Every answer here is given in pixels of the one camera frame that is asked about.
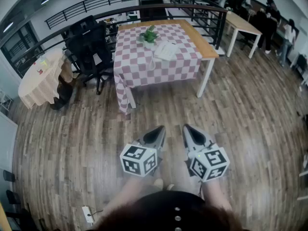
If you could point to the long ceiling light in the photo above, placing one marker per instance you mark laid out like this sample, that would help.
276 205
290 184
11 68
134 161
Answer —
7 26
45 1

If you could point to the pink white checkered tablecloth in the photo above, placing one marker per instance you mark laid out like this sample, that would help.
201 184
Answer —
144 68

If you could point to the dark round table base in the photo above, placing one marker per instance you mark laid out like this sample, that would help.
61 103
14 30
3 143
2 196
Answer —
63 93

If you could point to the person's right shoe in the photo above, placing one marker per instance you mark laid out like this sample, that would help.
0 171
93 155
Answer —
170 186

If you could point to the person's left forearm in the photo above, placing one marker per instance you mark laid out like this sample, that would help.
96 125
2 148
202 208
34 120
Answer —
125 194

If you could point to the wooden table white legs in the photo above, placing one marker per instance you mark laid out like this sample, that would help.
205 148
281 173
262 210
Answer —
243 24
199 40

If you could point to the person's shoe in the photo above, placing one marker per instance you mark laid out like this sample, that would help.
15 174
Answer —
158 183
170 186

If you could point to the white power strip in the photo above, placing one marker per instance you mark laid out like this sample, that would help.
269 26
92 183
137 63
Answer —
87 215

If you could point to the person's grey trousers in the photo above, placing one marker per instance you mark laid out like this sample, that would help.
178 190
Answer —
185 189

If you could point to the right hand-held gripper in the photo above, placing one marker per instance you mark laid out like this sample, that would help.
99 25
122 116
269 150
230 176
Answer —
209 163

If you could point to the person's black buttoned top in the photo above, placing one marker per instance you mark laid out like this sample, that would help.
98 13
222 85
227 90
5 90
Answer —
166 201

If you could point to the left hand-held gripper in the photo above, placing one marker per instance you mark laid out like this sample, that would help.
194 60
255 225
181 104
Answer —
134 161

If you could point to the black office chair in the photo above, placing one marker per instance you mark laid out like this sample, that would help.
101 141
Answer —
83 24
89 49

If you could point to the black balcony railing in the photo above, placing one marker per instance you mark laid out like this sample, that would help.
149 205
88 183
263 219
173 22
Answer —
84 5

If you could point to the person's left shoe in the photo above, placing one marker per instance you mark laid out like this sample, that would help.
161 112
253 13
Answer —
158 183

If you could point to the white folded cloth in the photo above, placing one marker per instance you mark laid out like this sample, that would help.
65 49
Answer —
169 52

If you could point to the small black floor stand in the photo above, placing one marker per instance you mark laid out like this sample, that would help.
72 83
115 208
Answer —
9 175
13 196

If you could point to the green potted plant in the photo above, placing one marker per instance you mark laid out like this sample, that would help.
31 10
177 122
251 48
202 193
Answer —
149 35

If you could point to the small red white box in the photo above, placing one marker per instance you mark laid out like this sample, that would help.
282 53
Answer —
40 71

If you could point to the black railing wooden handrail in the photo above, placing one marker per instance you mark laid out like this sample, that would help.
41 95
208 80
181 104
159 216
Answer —
144 6

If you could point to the round table beige cloth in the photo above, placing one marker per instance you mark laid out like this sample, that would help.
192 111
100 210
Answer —
41 88

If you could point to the person's right forearm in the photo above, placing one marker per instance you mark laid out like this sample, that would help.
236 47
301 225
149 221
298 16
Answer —
215 194

